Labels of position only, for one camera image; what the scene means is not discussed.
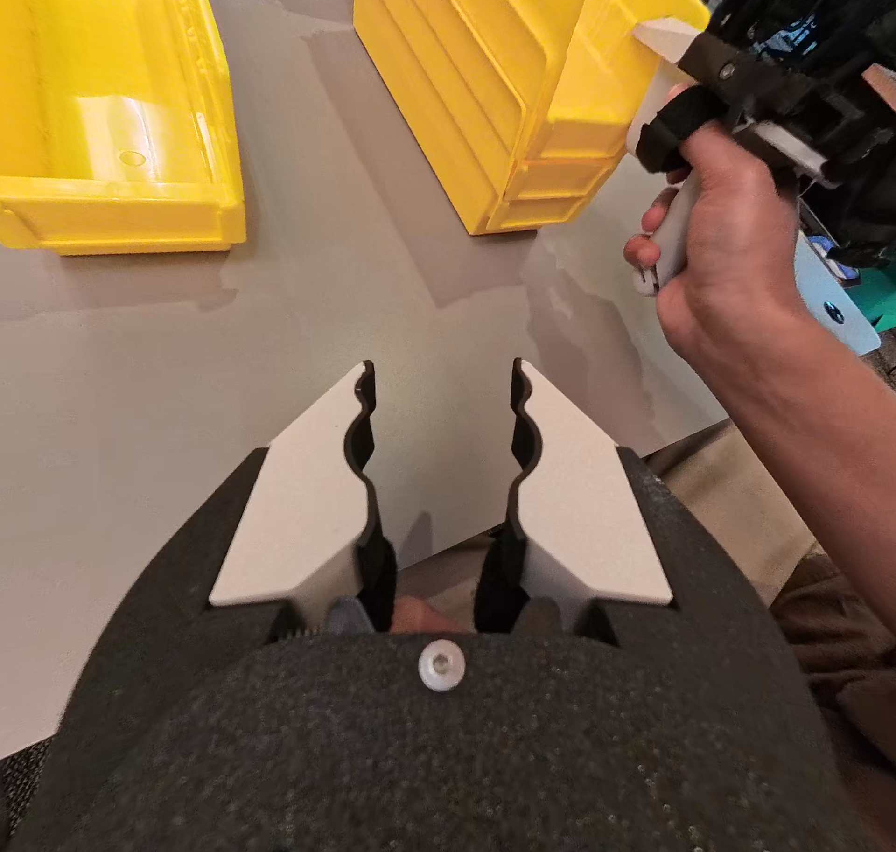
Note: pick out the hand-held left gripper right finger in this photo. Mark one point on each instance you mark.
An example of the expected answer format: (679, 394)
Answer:
(595, 516)

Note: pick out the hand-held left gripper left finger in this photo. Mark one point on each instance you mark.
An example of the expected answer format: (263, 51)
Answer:
(294, 516)

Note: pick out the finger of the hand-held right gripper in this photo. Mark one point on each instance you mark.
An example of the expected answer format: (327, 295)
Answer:
(668, 37)

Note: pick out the yellow plastic bin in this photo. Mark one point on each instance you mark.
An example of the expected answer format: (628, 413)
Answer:
(105, 96)
(560, 180)
(532, 215)
(616, 61)

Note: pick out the person's right forearm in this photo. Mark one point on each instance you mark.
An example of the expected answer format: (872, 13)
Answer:
(826, 432)

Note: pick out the grey desk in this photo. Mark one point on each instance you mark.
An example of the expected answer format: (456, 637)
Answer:
(350, 306)

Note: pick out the round metal desk grommet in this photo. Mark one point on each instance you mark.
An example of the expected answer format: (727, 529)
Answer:
(833, 312)

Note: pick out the person's right hand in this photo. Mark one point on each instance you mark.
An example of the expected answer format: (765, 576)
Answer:
(742, 236)

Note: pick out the person's beige trouser leg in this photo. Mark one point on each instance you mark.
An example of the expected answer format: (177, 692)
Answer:
(735, 502)

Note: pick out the green plastic crate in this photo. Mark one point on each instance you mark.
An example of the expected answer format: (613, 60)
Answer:
(878, 306)

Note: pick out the person's brown top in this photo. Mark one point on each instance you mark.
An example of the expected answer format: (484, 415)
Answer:
(854, 691)

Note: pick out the black mesh chair seat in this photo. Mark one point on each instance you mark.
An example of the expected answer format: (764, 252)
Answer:
(17, 796)

